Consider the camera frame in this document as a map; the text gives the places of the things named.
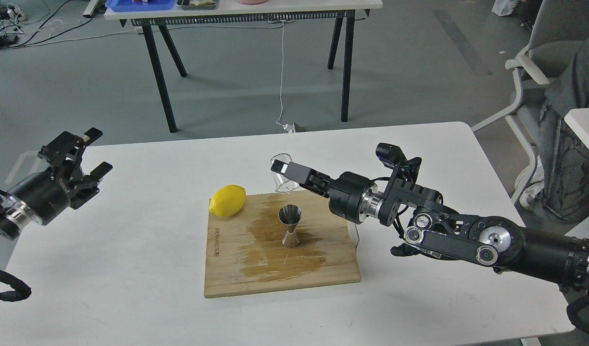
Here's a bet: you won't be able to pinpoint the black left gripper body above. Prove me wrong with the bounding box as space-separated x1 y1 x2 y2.
6 168 102 226

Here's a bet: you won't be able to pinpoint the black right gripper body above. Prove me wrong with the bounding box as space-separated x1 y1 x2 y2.
308 172 377 225

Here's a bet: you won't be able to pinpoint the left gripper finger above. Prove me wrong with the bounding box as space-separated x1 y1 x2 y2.
68 162 113 210
38 127 103 180

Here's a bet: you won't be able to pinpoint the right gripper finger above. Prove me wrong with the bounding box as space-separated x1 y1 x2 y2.
271 160 319 185

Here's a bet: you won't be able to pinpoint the small clear glass cup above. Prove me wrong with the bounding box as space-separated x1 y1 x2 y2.
270 153 299 193

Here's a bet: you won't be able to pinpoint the steel double jigger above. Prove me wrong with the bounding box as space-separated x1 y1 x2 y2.
277 204 302 248

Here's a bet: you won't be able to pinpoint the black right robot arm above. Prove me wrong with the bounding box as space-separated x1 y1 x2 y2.
271 143 589 334

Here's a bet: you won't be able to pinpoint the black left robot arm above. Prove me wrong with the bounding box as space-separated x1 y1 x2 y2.
0 128 112 302

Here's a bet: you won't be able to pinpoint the yellow lemon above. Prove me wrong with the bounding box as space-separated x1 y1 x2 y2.
209 185 246 218

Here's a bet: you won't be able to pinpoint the bamboo cutting board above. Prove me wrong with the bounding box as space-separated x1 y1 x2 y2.
204 190 362 298

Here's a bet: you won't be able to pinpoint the blue plastic tray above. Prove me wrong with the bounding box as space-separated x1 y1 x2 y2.
105 0 177 12

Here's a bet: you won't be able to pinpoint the white table black legs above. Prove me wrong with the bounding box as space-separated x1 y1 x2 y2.
104 0 384 134

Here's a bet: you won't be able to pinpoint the white office chair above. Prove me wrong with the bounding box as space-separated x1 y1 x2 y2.
472 0 589 204

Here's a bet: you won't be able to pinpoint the white hanging cable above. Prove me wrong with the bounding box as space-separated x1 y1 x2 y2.
275 22 297 133

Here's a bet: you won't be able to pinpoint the floor cable bundle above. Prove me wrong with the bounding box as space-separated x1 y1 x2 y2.
0 0 136 61

